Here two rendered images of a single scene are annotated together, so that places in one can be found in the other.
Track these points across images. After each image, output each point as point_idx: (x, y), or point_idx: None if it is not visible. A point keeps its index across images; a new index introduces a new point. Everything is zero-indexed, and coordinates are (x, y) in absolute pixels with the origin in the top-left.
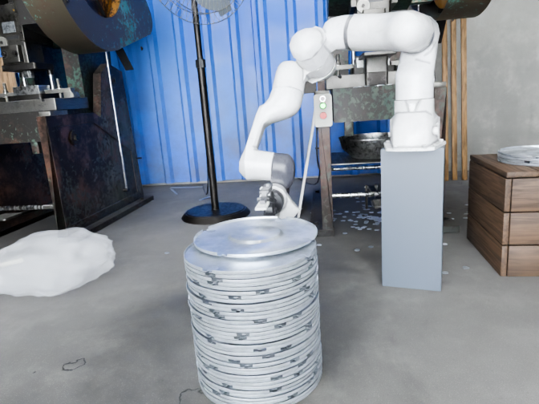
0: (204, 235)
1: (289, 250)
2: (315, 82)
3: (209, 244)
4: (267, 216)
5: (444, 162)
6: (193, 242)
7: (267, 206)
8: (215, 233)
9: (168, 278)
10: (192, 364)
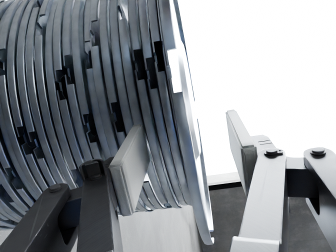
0: (205, 208)
1: (176, 15)
2: None
3: (199, 159)
4: (187, 136)
5: None
6: (206, 183)
7: (236, 117)
8: (202, 193)
9: None
10: (2, 238)
